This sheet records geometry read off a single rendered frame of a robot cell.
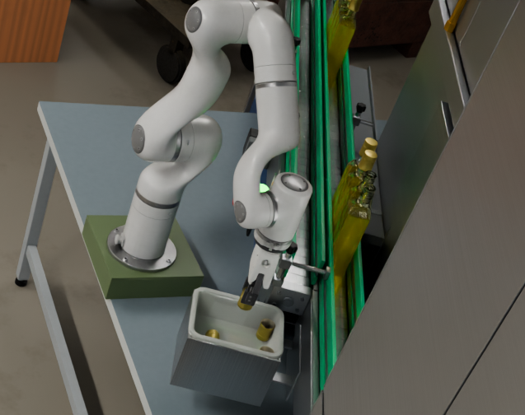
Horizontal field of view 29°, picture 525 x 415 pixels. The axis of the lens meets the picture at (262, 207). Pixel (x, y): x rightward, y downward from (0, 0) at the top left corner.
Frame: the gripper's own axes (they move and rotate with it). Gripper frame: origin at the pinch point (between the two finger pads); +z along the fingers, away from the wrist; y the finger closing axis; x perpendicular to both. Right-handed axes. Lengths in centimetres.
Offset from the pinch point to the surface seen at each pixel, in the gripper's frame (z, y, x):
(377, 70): 109, 359, -86
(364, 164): -20.4, 34.2, -20.7
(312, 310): 5.4, 6.2, -16.7
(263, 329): 12.8, 3.2, -7.0
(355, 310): 1.0, 5.2, -25.8
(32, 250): 90, 99, 58
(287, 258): -4.0, 10.6, -7.1
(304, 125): 5, 89, -12
